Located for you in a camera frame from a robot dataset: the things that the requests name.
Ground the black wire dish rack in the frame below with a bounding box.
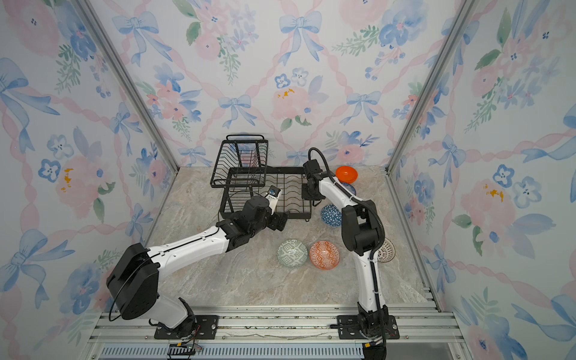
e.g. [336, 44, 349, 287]
[210, 133, 312, 221]

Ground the white blue floral bowl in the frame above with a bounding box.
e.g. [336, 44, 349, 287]
[342, 183, 357, 195]

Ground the aluminium rail frame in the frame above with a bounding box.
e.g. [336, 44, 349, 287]
[81, 301, 472, 359]

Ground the dark blue patterned bowl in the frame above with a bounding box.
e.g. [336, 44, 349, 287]
[320, 204, 342, 227]

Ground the red patterned bowl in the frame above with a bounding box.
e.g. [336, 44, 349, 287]
[309, 241, 341, 271]

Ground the beige lattice bowl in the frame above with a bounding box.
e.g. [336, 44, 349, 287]
[377, 238, 396, 263]

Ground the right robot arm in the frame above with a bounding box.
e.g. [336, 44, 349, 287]
[302, 159, 389, 338]

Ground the black corrugated cable conduit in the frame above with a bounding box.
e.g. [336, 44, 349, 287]
[307, 147, 388, 253]

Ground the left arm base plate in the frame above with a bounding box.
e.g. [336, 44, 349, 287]
[154, 315, 220, 340]

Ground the orange plastic bowl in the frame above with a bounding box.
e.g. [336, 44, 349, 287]
[335, 166, 359, 184]

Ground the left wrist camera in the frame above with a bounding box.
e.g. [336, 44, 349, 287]
[265, 185, 281, 202]

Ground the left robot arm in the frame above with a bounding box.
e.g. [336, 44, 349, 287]
[106, 187, 287, 338]

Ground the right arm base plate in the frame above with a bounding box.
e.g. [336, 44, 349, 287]
[330, 315, 401, 341]

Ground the green patterned bowl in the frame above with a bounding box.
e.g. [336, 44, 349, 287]
[277, 239, 308, 268]

